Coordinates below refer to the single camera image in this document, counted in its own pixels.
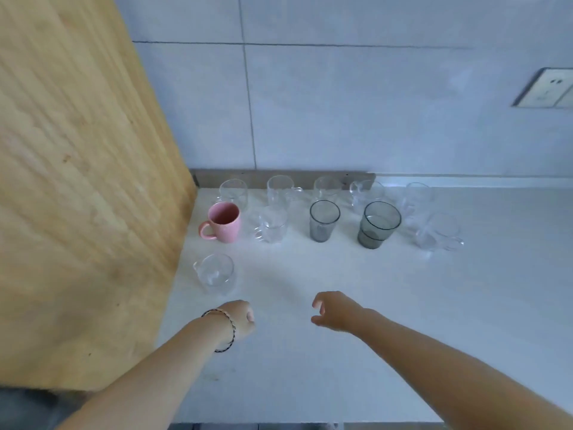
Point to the person's right hand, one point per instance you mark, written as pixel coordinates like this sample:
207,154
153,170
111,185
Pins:
344,313

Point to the person's left hand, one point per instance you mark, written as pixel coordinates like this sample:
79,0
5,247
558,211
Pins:
244,322

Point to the clear spouted glass cup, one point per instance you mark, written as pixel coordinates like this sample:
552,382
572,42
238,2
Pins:
215,277

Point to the wide grey stepped glass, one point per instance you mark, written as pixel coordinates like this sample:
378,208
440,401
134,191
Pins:
376,230

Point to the tall grey ribbed glass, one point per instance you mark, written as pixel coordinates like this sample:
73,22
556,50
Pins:
323,226

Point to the pink ceramic mug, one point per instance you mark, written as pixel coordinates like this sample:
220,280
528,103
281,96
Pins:
224,228

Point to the clear glass mug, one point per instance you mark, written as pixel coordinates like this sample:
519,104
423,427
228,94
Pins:
279,192
436,235
271,228
416,199
363,194
233,194
327,190

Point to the person's left forearm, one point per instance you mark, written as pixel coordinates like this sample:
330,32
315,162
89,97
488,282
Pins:
147,389

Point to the person's right forearm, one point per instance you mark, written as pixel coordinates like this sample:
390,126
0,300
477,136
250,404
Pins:
447,376

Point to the white table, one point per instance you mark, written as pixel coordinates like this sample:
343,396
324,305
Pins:
403,309

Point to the white backsplash strip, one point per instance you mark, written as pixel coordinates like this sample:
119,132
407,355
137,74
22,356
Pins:
492,181

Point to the wooden cabinet side panel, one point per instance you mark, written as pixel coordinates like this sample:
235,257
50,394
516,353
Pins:
80,197

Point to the grey framed glass door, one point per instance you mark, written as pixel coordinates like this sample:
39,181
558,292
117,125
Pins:
27,409

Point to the grey metal wall strip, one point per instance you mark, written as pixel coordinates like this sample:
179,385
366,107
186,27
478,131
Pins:
304,176

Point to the beige wall socket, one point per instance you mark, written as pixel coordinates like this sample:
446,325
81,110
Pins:
548,87

